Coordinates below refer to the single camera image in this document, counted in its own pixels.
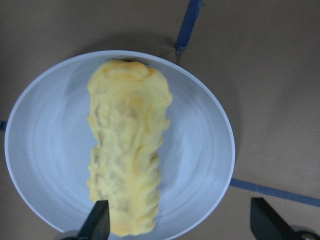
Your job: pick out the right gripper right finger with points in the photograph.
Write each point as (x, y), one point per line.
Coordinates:
(266, 223)

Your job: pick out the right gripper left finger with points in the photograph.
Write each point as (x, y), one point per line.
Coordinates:
(97, 225)

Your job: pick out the blue plate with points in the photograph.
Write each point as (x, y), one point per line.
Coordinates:
(48, 143)

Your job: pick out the yellow bread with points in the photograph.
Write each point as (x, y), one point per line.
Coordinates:
(127, 116)

